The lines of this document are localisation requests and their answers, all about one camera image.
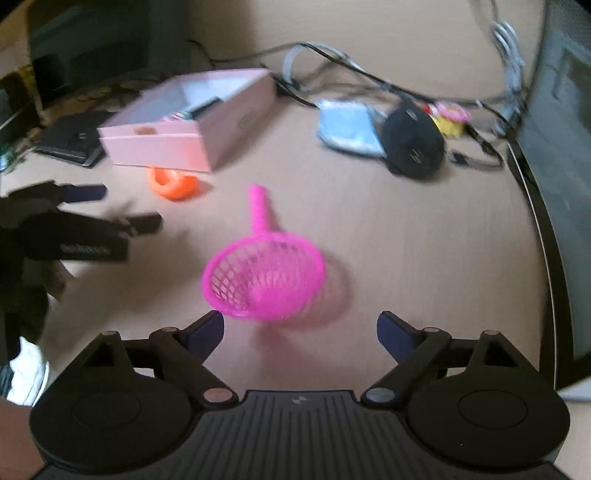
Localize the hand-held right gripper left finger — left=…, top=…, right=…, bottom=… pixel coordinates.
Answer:
left=69, top=310, right=238, bottom=409

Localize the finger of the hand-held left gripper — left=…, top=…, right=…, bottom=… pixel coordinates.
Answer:
left=28, top=181, right=108, bottom=206
left=95, top=213, right=163, bottom=237

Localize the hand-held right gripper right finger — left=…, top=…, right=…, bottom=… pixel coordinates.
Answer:
left=361, top=310, right=532, bottom=407

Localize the pink plastic toy strainer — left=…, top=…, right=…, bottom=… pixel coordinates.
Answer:
left=201, top=184, right=326, bottom=321

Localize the pink cardboard box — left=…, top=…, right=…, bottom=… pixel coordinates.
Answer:
left=97, top=68, right=278, bottom=175

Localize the yellow plush toy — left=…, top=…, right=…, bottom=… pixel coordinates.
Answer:
left=434, top=115, right=463, bottom=138

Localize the wooden desktop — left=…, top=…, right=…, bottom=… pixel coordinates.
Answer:
left=0, top=0, right=557, bottom=480

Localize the orange plastic toy cup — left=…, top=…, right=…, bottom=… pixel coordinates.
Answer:
left=148, top=167, right=197, bottom=201

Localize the black notebook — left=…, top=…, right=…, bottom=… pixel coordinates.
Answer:
left=34, top=111, right=112, bottom=168

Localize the dark monitor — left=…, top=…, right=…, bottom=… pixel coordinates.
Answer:
left=28, top=0, right=191, bottom=108

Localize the black computer mouse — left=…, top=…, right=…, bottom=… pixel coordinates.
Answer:
left=382, top=102, right=446, bottom=178

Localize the light blue packet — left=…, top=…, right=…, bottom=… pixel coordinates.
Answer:
left=317, top=99, right=389, bottom=158

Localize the pink flower toy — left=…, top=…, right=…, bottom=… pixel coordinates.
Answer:
left=428, top=102, right=472, bottom=123

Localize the black monitor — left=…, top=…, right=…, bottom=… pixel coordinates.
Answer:
left=507, top=0, right=591, bottom=398

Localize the black cable with connector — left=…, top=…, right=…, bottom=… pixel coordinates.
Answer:
left=447, top=124, right=505, bottom=169

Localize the white cable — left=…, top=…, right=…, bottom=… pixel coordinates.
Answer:
left=283, top=44, right=324, bottom=93

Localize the black cable bundle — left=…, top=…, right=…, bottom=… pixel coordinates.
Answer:
left=203, top=41, right=513, bottom=112

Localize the grey coiled cable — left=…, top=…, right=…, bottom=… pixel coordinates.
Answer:
left=488, top=21, right=526, bottom=134

